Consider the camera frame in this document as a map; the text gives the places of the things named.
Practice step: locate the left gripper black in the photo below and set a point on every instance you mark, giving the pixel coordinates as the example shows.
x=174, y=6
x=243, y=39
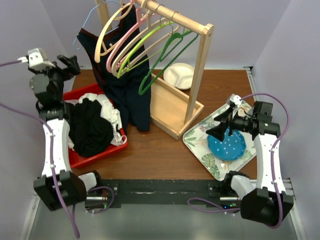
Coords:
x=72, y=70

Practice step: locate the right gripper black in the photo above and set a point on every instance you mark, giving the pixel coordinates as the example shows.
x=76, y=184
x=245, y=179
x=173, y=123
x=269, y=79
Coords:
x=218, y=131

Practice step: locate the navy tank top red trim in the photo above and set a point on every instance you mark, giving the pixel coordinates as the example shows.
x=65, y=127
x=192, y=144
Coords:
x=123, y=92

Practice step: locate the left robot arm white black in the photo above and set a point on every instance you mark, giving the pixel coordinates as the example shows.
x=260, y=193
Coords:
x=58, y=186

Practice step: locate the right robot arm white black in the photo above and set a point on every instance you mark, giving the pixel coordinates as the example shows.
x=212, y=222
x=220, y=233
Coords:
x=265, y=202

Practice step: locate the wooden hanger rack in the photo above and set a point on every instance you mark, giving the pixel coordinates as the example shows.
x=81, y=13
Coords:
x=170, y=109

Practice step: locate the pink plastic hanger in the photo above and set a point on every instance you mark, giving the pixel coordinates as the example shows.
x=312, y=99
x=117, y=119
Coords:
x=134, y=34

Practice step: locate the lime green hanger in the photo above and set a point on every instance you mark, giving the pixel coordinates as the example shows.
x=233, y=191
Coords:
x=129, y=64

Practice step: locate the beige plastic hanger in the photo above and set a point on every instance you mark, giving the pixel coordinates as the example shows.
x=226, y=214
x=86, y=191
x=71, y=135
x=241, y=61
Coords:
x=120, y=60

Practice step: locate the dark green hanger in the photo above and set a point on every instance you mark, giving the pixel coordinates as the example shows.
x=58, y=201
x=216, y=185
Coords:
x=172, y=43

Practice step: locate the blue dotted plate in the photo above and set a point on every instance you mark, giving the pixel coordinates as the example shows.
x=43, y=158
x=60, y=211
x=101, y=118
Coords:
x=231, y=148

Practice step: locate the floral leaf tray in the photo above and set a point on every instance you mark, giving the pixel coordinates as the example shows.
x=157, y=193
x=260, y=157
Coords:
x=196, y=140

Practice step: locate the white garment in bin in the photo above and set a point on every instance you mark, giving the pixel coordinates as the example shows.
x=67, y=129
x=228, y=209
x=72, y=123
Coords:
x=107, y=112

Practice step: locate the black garment in bin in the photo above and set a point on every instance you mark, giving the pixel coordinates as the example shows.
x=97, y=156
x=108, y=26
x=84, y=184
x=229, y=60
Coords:
x=90, y=133

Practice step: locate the white divided dish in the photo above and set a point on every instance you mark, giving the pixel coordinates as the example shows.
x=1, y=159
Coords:
x=179, y=75

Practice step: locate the red plastic bin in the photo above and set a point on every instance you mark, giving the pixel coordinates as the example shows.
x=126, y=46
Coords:
x=75, y=160

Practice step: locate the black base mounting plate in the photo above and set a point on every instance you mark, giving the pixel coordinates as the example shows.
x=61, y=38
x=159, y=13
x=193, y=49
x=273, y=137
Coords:
x=167, y=192

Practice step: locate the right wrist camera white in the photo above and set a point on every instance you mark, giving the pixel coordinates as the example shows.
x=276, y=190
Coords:
x=234, y=101

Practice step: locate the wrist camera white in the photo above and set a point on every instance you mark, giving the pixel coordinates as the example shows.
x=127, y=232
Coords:
x=234, y=101
x=37, y=60

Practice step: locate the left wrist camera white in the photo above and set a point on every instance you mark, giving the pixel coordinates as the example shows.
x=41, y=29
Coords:
x=37, y=60

